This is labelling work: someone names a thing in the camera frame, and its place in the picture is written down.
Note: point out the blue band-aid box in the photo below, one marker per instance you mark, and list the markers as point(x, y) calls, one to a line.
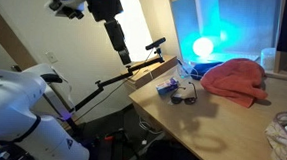
point(166, 86)

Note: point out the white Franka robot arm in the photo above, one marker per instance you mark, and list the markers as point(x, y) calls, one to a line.
point(17, 115)

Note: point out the dark sunglasses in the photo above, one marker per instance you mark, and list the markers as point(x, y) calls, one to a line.
point(188, 100)

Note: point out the white leaning panel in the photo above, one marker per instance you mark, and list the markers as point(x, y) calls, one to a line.
point(60, 96)

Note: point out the black floor tripod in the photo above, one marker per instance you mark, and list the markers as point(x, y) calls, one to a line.
point(117, 148)

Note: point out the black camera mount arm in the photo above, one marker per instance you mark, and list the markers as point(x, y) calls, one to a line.
point(113, 81)

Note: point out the white floor plug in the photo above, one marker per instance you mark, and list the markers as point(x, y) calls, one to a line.
point(144, 142)

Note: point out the white wall socket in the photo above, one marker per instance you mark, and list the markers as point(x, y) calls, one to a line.
point(51, 57)

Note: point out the brown cardboard box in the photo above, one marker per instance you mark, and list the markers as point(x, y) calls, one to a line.
point(143, 75)

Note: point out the glowing round lamp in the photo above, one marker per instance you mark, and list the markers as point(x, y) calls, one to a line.
point(203, 47)

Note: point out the black stereo camera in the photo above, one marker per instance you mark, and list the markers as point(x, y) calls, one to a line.
point(155, 43)

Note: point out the orange towel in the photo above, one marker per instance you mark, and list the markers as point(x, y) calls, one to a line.
point(233, 79)

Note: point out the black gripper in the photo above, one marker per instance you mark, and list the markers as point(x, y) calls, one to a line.
point(104, 4)

